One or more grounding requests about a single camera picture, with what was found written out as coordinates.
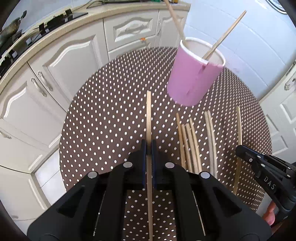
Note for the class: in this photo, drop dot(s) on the cream kitchen cabinet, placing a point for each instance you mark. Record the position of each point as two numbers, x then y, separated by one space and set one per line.
35 101

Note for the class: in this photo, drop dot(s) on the wooden chopstick one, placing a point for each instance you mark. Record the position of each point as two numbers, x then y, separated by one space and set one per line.
149 163

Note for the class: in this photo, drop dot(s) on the chopstick in cup left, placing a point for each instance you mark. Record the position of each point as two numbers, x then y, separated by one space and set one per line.
175 19

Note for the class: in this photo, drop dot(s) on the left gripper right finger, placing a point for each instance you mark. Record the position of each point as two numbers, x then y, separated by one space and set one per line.
204 208

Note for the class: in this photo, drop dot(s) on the wooden chopstick five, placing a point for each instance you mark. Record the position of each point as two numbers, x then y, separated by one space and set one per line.
196 146

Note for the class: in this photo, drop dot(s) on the white door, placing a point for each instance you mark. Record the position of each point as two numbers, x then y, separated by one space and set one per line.
279 110

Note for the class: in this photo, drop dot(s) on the wooden chopstick seven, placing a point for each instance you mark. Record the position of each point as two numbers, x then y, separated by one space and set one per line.
213 144

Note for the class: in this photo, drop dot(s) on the chopstick in cup right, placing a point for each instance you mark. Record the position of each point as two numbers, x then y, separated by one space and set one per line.
210 52

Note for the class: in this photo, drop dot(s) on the wooden chopstick eight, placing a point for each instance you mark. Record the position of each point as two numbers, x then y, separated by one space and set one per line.
238 167

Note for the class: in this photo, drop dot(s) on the wooden chopstick three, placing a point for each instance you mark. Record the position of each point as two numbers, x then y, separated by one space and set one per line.
187 152

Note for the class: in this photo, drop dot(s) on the brown polka dot tablecloth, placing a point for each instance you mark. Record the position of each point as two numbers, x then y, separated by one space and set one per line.
106 121

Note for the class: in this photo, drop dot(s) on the wooden chopstick two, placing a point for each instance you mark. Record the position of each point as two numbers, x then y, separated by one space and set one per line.
181 144

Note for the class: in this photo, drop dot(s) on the pink paper cup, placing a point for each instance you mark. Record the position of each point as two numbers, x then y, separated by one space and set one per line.
192 76

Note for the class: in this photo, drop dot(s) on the right hand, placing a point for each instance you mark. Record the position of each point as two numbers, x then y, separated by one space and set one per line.
269 216

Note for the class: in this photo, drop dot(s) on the beige countertop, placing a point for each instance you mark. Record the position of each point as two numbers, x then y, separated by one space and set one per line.
94 14

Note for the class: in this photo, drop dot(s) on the black gas stove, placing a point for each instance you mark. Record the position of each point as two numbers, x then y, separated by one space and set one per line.
20 42

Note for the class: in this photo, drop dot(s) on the wooden chopstick four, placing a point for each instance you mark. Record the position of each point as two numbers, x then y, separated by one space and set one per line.
192 148

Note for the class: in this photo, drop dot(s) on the silver door handle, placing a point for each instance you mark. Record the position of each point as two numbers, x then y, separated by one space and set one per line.
290 83

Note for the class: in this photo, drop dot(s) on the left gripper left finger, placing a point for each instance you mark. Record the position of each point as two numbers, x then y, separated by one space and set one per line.
94 208

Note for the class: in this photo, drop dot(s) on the black wok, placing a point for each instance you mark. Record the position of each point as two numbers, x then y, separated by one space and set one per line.
11 29

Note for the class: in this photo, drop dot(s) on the chopstick in cup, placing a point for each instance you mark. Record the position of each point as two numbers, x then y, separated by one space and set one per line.
175 19
210 52

